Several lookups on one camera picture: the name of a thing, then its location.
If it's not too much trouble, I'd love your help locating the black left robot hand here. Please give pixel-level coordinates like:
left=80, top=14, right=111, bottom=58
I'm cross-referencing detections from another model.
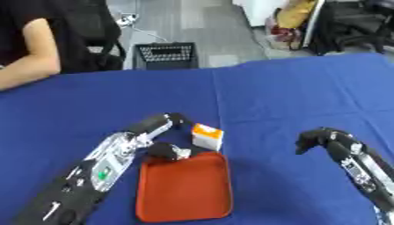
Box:
left=123, top=112, right=196, bottom=162

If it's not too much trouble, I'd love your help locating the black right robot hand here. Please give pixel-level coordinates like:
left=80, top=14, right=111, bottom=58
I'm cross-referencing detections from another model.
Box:
left=294, top=127, right=363, bottom=165

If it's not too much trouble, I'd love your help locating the small white and orange box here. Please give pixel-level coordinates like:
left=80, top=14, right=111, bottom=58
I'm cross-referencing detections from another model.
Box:
left=189, top=123, right=227, bottom=152

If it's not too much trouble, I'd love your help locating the black mesh crate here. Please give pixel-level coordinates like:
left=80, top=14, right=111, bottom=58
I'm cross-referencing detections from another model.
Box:
left=132, top=41, right=201, bottom=71

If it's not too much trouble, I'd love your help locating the orange plastic tray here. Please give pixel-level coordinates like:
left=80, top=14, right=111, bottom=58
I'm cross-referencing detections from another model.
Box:
left=134, top=150, right=234, bottom=224

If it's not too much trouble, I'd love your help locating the red bag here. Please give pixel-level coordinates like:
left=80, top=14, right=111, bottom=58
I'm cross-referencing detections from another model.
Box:
left=265, top=17, right=305, bottom=51

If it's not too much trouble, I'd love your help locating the black office chair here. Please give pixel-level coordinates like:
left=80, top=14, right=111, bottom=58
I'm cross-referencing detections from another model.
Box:
left=306, top=0, right=394, bottom=56

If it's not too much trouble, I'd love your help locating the person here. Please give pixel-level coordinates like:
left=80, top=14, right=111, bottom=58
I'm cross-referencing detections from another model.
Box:
left=0, top=0, right=128, bottom=91

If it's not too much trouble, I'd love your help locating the yellow bag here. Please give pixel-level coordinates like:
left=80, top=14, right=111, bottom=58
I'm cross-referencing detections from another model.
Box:
left=275, top=0, right=319, bottom=29

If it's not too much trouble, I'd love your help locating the white power strip with cable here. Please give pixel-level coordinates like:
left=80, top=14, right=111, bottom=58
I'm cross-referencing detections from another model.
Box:
left=113, top=12, right=171, bottom=43

